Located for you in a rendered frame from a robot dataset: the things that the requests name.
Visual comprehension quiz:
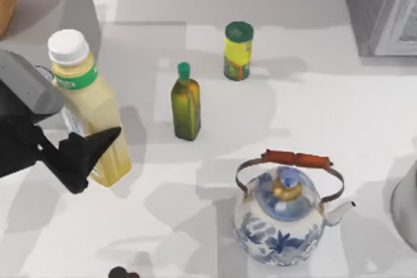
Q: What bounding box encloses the green oil bottle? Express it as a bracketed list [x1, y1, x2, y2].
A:
[169, 61, 202, 140]

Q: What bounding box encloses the pale yellow bottle white cap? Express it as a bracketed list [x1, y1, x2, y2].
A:
[47, 29, 133, 189]

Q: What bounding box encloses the white pot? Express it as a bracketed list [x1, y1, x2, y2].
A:
[390, 160, 417, 250]

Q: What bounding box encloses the black round knob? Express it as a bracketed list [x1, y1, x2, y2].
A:
[108, 266, 139, 278]

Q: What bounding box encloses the yellow can green lid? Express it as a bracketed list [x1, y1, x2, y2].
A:
[223, 21, 255, 81]

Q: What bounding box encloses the blue and white teapot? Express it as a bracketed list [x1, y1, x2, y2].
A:
[233, 148, 357, 264]

